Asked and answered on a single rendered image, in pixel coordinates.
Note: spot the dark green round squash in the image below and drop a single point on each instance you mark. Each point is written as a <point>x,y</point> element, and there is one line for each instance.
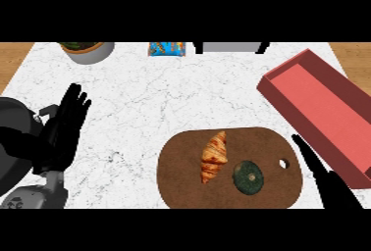
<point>248,178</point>

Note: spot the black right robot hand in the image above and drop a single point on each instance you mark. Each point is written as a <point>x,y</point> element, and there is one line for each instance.
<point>333,186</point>

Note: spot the grey plant pot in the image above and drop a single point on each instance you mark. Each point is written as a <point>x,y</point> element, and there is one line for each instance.
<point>93,54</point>

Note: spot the golden croissant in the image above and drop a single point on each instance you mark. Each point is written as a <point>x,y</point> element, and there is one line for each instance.
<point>215,155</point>

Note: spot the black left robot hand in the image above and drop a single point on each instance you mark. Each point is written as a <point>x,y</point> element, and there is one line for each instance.
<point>60,130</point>

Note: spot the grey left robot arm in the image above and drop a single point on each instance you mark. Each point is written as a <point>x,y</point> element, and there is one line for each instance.
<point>35,196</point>

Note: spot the red cardboard box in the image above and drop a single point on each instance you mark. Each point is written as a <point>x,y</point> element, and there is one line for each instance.
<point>329,111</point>

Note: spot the brown wooden cutting board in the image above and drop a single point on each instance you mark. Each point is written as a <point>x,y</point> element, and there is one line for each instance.
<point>189,183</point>

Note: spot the grey appliance with black legs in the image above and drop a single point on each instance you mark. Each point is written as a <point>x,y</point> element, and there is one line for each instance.
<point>230,46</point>

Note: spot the blue printed packet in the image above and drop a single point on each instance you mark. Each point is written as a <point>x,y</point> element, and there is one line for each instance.
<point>166,49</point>

